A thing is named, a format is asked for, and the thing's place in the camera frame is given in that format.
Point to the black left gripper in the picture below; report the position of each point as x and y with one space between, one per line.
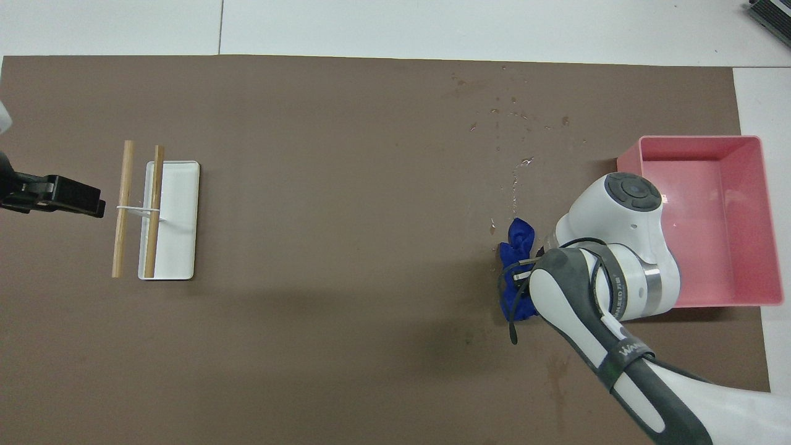
25 191

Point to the dark blue towel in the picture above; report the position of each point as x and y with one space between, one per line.
522 232

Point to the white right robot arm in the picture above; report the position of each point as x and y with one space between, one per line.
636 228

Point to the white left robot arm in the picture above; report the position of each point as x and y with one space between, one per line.
4 117

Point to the spilled water droplets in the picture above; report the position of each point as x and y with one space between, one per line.
525 162

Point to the wooden rack rod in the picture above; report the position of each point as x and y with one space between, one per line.
154 185
125 173

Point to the brown table mat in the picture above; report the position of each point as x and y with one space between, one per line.
340 247

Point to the pink plastic bin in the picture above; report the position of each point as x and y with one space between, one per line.
729 216

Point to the black ribbed device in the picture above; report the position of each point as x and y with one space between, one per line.
772 12

